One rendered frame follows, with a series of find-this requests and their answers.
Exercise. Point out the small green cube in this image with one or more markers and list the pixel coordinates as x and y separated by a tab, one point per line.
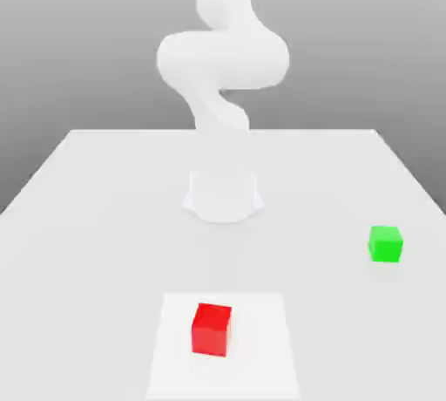
385	244

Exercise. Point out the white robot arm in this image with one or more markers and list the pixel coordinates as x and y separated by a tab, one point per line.
223	59

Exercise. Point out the small red cube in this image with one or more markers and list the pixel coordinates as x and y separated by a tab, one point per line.
210	331

